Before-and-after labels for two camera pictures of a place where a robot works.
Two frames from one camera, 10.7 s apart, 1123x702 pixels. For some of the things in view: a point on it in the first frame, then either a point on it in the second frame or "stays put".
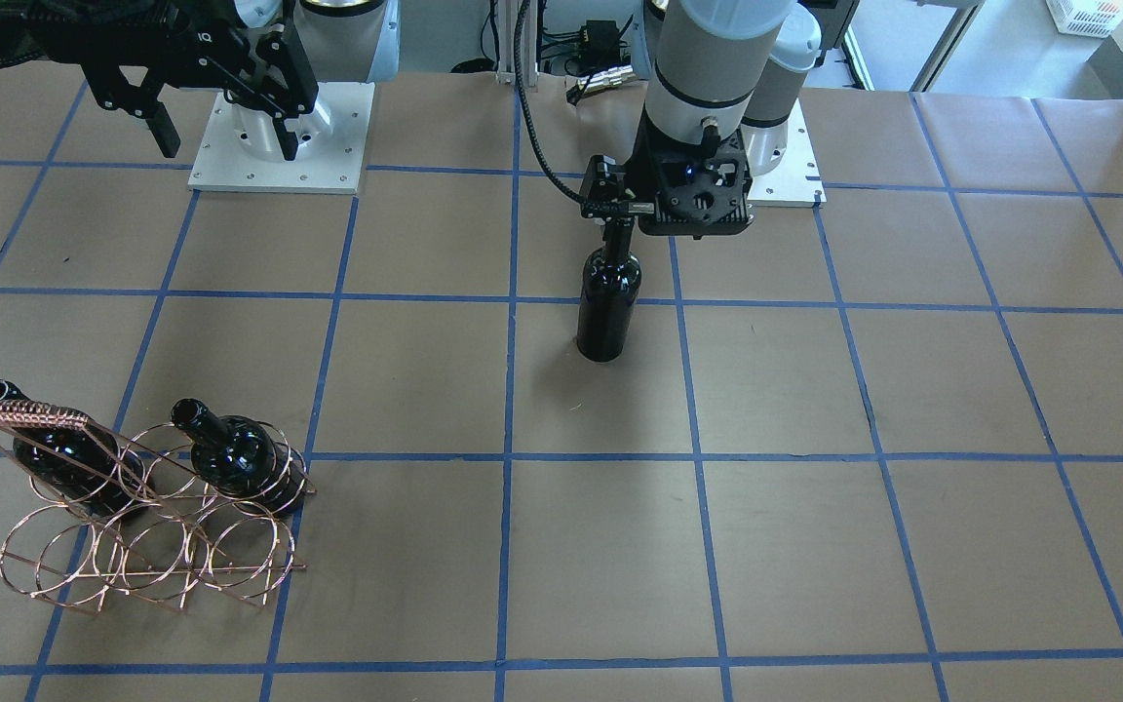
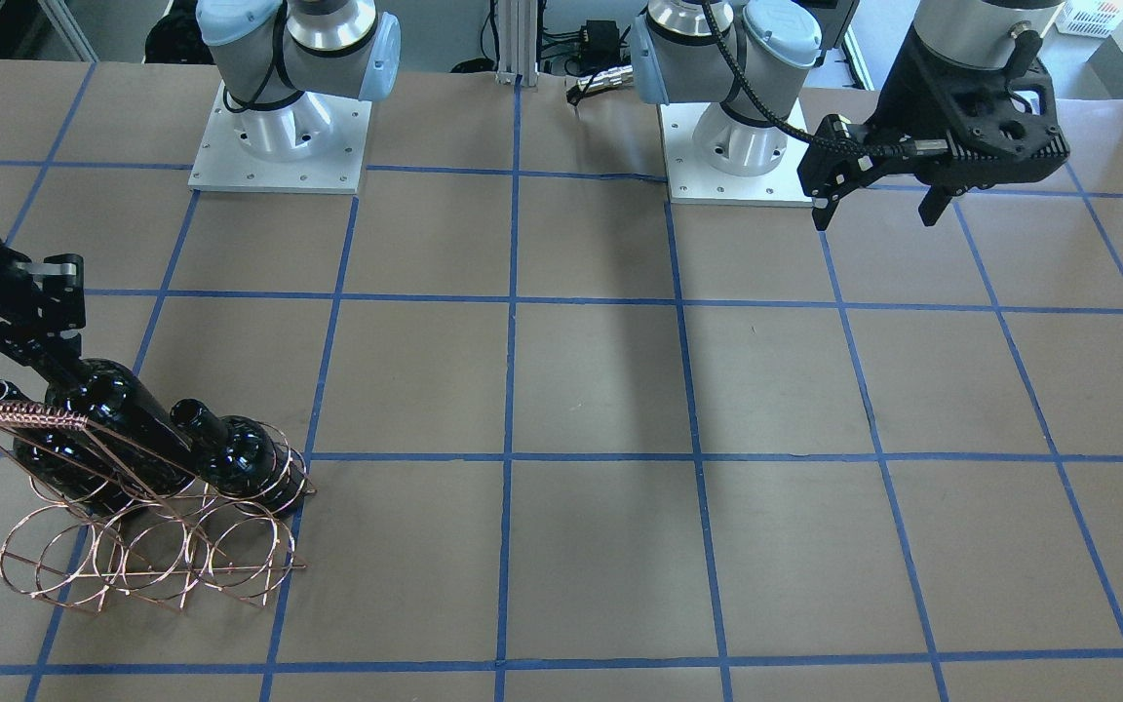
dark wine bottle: (243, 456) stays put
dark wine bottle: (608, 295) → (106, 405)
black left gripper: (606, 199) → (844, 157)
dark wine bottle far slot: (81, 461) stays put
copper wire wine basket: (148, 517) stays put
